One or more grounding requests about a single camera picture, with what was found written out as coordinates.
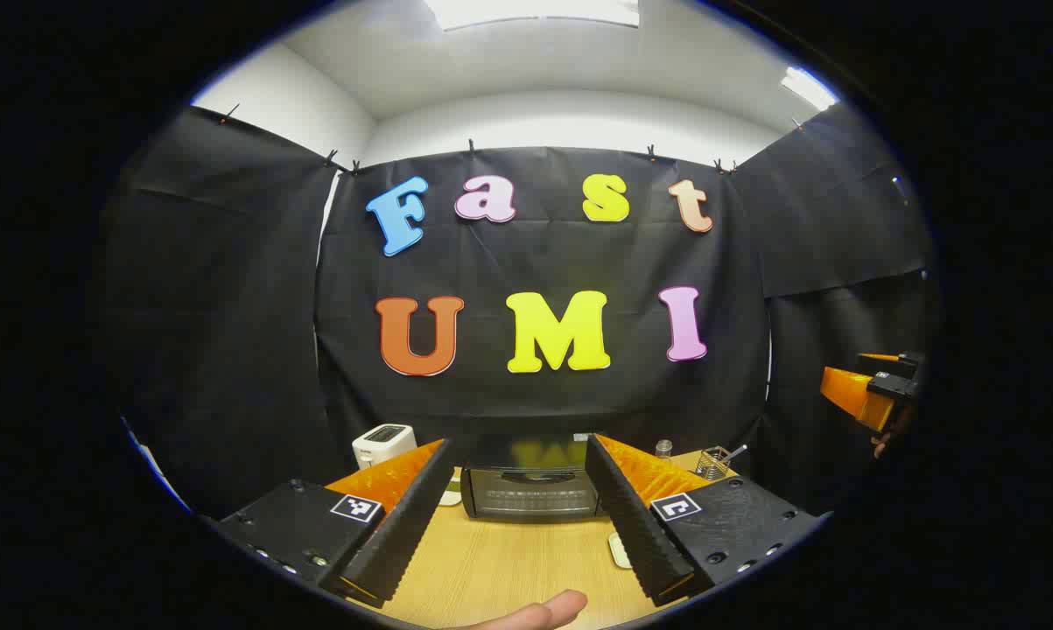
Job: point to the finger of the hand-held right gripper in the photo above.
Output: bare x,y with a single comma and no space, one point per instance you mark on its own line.
852,392

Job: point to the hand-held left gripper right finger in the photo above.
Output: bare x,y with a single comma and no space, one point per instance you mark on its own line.
631,525

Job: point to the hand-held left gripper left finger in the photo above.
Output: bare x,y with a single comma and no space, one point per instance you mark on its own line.
408,525

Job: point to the white square plate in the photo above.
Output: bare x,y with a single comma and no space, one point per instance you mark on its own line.
619,549

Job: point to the black electric oven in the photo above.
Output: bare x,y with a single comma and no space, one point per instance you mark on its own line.
530,494

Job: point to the white divided snack dish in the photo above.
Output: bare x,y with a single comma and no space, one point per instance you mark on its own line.
450,498

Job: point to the clear glass bottle yellow label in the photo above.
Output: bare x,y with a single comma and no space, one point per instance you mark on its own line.
663,451

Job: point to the white toaster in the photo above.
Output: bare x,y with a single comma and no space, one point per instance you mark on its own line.
382,442

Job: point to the metal spoon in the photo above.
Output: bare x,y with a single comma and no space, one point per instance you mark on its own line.
736,452

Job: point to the black backdrop cloth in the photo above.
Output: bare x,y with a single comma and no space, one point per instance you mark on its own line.
535,254

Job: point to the small ceiling light panel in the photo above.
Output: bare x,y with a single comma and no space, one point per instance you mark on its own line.
808,87

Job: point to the large ceiling light panel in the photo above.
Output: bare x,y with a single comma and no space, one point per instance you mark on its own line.
535,10

